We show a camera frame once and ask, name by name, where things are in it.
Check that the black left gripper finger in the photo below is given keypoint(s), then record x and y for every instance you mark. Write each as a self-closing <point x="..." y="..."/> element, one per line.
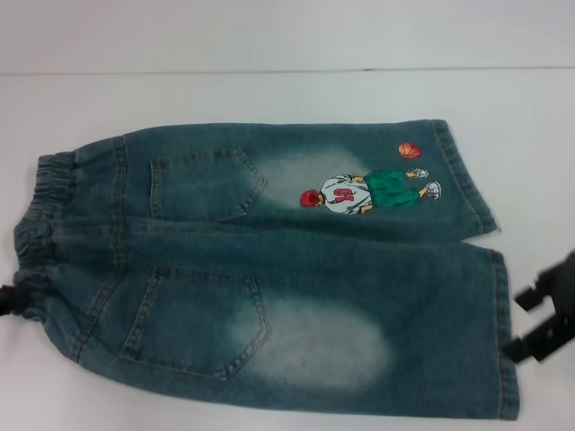
<point x="8" y="292"/>
<point x="5" y="309"/>

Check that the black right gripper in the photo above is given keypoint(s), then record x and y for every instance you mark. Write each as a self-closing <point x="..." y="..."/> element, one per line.
<point x="559" y="310"/>

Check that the blue denim shorts with embroidery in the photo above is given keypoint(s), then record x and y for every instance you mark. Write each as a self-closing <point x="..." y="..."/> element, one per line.
<point x="278" y="278"/>

